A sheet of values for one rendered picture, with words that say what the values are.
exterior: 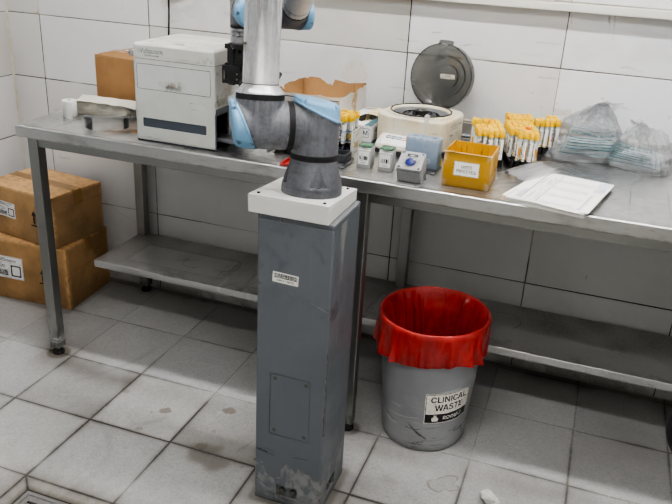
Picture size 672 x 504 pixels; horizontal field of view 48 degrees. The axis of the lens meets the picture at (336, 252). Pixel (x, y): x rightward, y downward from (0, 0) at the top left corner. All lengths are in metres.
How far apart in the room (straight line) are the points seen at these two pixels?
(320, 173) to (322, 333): 0.40
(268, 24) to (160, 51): 0.66
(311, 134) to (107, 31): 1.62
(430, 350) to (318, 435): 0.43
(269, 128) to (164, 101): 0.68
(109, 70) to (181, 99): 0.61
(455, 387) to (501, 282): 0.64
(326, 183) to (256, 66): 0.32
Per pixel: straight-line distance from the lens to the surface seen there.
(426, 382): 2.32
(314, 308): 1.88
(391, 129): 2.41
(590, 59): 2.64
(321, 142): 1.79
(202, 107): 2.32
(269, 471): 2.22
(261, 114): 1.76
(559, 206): 2.02
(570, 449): 2.64
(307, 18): 2.15
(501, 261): 2.84
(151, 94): 2.41
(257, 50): 1.77
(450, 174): 2.11
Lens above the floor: 1.51
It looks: 23 degrees down
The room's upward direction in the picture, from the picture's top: 3 degrees clockwise
